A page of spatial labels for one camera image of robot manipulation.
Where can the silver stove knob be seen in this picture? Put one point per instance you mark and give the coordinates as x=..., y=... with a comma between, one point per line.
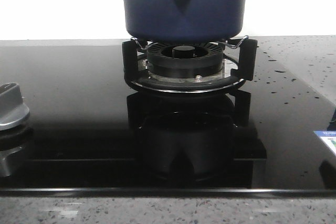
x=13, y=110

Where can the dark blue pot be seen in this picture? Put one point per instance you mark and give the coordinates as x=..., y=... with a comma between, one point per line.
x=184, y=20

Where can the black glass gas stove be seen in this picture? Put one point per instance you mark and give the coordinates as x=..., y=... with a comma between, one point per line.
x=89, y=134

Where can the black gas burner head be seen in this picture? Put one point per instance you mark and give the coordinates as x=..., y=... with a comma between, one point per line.
x=185, y=61

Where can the black pot support grate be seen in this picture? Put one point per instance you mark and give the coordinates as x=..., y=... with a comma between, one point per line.
x=238, y=67

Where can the blue energy label sticker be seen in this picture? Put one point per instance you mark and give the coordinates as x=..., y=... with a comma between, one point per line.
x=328, y=138

